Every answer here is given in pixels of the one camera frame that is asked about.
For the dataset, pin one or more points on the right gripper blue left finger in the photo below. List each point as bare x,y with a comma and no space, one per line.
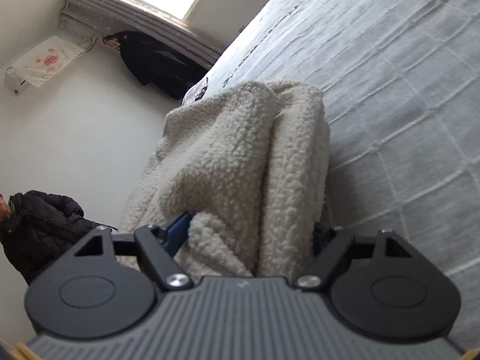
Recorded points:
176,233

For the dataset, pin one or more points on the white wall air conditioner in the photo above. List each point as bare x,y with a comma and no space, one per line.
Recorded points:
41,63

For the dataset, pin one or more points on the dark hanging coat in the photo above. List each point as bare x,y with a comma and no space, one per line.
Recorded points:
153,62

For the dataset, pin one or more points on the grey quilted bedspread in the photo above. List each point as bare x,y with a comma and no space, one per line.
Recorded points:
400,80

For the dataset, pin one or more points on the cream fleece zip jacket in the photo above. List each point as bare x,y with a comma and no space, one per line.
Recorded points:
250,165

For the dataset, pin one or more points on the left grey curtain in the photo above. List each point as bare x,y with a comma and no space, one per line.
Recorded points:
107,17

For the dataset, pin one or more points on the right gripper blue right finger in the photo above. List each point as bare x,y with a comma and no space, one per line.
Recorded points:
321,237

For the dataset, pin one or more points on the person in dark jacket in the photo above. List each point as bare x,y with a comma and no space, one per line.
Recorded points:
37,228

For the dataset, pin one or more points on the small folded patterned cloth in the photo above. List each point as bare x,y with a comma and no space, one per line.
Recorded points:
196,92

